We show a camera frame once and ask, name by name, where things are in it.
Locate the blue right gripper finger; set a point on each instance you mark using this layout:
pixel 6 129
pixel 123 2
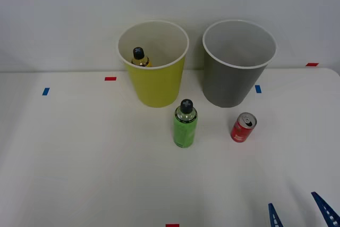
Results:
pixel 328 212
pixel 273 217

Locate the red drink can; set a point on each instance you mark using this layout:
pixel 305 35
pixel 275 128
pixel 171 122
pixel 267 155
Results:
pixel 240 131

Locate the green bottle with black cap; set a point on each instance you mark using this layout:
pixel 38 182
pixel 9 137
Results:
pixel 184 131

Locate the grey plastic waste bin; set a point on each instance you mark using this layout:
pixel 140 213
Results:
pixel 228 86

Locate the yellow-green plastic waste bin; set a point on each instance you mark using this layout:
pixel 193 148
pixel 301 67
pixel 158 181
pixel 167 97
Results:
pixel 156 86

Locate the yellow bottle with black cap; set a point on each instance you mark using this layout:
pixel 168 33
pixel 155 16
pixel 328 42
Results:
pixel 139 53

